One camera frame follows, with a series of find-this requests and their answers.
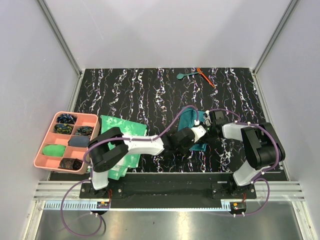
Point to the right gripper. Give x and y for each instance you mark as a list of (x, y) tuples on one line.
[(205, 140)]

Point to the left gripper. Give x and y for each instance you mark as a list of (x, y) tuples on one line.
[(190, 144)]

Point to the teal satin napkin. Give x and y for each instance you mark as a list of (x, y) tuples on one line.
[(186, 120)]

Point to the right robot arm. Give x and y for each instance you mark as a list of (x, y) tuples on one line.
[(263, 149)]

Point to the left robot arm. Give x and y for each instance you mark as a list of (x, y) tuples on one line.
[(107, 149)]

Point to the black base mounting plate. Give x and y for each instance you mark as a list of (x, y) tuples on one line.
[(165, 191)]

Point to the black marble pattern mat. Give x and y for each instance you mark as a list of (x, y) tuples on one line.
[(154, 96)]

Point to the orange plastic fork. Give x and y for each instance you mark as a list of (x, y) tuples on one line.
[(205, 77)]

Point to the teal plastic spoon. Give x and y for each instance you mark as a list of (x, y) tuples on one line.
[(180, 76)]

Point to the dark blue rolled cloth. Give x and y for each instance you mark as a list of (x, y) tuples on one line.
[(79, 141)]

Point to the brown patterned rolled cloth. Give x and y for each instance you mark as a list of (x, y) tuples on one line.
[(72, 164)]

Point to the pink compartment tray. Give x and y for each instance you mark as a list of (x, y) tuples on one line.
[(86, 125)]

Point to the blue patterned rolled cloth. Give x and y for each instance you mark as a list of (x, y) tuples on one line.
[(66, 118)]

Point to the green rolled cloth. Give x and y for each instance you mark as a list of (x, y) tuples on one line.
[(54, 150)]

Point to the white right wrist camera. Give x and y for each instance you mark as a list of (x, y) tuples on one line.
[(207, 118)]

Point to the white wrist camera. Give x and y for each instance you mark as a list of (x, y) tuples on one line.
[(199, 130), (207, 118)]

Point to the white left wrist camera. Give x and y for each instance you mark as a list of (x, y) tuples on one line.
[(199, 130)]

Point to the aluminium front rail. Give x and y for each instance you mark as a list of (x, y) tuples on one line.
[(54, 195)]

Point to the right aluminium frame post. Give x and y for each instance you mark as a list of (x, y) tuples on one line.
[(276, 33)]

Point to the aluminium frame post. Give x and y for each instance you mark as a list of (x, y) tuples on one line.
[(276, 33), (59, 36)]

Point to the left aluminium frame post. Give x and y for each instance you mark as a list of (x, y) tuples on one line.
[(59, 36)]

